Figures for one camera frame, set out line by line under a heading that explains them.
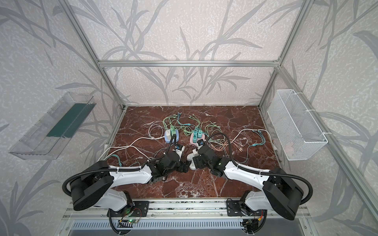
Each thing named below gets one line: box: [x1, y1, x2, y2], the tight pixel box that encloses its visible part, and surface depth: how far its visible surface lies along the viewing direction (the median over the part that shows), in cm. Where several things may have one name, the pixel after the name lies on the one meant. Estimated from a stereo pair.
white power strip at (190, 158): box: [187, 152, 197, 171], surface depth 91 cm
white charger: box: [165, 129, 172, 141], surface depth 96 cm
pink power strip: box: [189, 132, 206, 146], surface depth 98 cm
